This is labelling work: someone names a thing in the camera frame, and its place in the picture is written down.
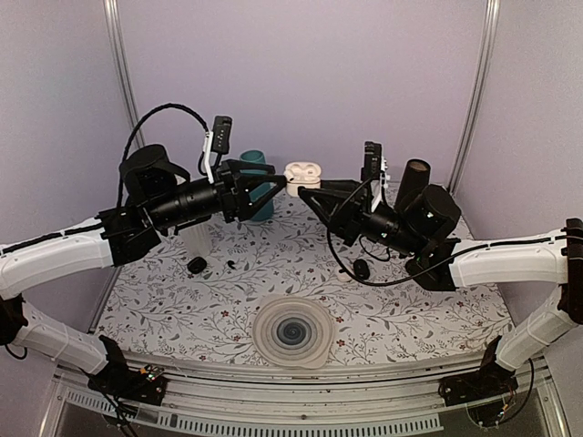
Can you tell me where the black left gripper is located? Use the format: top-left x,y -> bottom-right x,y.
148,158 -> 287,230

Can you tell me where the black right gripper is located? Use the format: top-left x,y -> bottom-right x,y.
300,180 -> 424,259

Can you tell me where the white earbud charging case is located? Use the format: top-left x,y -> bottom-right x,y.
284,161 -> 322,198

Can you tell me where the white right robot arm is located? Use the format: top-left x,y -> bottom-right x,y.
298,180 -> 582,397

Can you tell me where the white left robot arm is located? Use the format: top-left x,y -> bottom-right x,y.
1,144 -> 287,395

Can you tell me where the black round earbud case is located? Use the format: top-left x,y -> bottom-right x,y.
353,259 -> 371,280

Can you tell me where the small white earbud case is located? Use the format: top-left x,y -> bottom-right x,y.
336,269 -> 352,282

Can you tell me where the small black earbud case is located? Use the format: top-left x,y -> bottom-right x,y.
187,257 -> 208,274

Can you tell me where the teal tall vase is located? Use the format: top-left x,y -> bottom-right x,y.
240,150 -> 274,222

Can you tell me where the white ribbed vase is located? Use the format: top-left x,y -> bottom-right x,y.
180,223 -> 211,257

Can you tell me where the black tall cylinder vase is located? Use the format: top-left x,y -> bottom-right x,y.
394,158 -> 431,208

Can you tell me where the swirl patterned ceramic plate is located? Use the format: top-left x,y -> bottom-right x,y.
251,296 -> 336,370

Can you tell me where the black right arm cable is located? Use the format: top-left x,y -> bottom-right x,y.
326,177 -> 568,287

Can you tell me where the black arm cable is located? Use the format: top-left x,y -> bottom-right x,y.
326,177 -> 568,287
118,103 -> 213,206

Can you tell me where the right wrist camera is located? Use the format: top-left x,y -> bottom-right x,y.
362,140 -> 393,213

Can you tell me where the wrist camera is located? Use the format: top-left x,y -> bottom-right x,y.
362,140 -> 393,213
199,116 -> 232,184

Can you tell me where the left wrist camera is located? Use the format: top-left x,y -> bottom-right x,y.
199,116 -> 232,184

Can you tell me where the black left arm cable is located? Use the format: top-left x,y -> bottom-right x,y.
118,103 -> 213,206

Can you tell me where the left aluminium frame post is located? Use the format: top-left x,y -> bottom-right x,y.
102,0 -> 139,127

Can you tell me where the aluminium frame post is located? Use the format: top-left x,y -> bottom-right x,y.
102,0 -> 139,127
447,0 -> 501,195

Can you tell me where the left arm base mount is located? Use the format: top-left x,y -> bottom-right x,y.
87,335 -> 169,406

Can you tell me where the right aluminium frame post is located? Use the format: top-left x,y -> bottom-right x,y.
447,0 -> 501,195

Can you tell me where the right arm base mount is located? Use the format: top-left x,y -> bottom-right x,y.
438,336 -> 518,406

